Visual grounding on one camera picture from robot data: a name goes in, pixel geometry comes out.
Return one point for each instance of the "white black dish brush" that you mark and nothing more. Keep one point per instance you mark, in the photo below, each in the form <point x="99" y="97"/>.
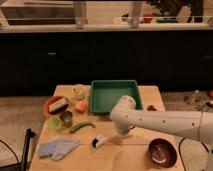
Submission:
<point x="101" y="139"/>

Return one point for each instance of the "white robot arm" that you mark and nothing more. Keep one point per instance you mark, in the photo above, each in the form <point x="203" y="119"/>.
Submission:
<point x="194" y="125"/>

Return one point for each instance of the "green plastic tray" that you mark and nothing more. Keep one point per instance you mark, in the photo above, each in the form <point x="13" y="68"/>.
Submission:
<point x="104" y="94"/>

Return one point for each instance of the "yellow cup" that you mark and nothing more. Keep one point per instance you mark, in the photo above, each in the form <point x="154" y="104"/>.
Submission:
<point x="79" y="92"/>

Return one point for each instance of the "orange fruit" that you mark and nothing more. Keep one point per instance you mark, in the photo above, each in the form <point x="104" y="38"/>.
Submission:
<point x="81" y="107"/>

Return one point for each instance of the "brown grape bunch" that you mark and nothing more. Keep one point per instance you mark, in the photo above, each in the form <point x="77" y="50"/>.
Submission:
<point x="151" y="108"/>

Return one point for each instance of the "metal cup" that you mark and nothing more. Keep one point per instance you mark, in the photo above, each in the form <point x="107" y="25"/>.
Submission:
<point x="66" y="118"/>

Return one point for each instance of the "sponge block on plate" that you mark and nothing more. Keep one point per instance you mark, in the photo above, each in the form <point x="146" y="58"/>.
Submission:
<point x="57" y="105"/>

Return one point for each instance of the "green pepper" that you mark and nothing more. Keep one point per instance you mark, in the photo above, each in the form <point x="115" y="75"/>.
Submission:
<point x="80" y="125"/>

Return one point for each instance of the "orange plate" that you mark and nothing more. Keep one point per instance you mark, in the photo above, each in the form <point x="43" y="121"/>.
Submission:
<point x="51" y="100"/>

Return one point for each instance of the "light green cup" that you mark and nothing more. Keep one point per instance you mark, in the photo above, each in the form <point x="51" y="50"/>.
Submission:
<point x="54" y="123"/>

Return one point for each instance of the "blue cloth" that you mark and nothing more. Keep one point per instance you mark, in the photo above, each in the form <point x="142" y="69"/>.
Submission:
<point x="57" y="149"/>

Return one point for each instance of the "dark red bowl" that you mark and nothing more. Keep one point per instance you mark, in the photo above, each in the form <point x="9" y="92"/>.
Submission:
<point x="162" y="153"/>

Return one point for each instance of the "black stand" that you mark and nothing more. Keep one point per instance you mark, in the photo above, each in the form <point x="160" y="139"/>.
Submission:
<point x="28" y="136"/>

